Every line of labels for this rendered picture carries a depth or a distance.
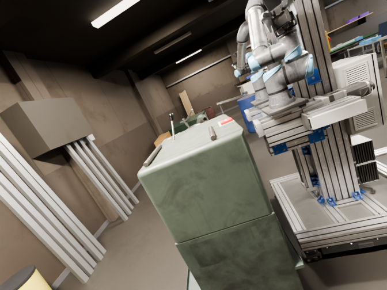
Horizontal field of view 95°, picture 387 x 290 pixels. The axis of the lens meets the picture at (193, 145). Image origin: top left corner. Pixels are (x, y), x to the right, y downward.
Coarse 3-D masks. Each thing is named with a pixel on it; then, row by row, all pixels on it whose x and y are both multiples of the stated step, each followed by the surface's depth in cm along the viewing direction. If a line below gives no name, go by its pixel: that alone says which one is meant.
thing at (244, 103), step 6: (246, 96) 452; (252, 96) 417; (240, 102) 435; (246, 102) 424; (240, 108) 448; (246, 108) 430; (246, 120) 447; (246, 126) 461; (252, 126) 443; (252, 132) 453
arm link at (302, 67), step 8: (304, 56) 95; (312, 56) 94; (288, 64) 100; (296, 64) 97; (304, 64) 96; (312, 64) 94; (288, 72) 100; (296, 72) 99; (304, 72) 97; (312, 72) 97; (296, 80) 102
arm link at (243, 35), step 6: (246, 24) 141; (240, 30) 145; (246, 30) 142; (240, 36) 147; (246, 36) 146; (240, 42) 150; (246, 42) 153; (240, 48) 155; (240, 54) 160; (240, 60) 165; (240, 66) 169; (234, 72) 179; (240, 72) 175; (246, 72) 178
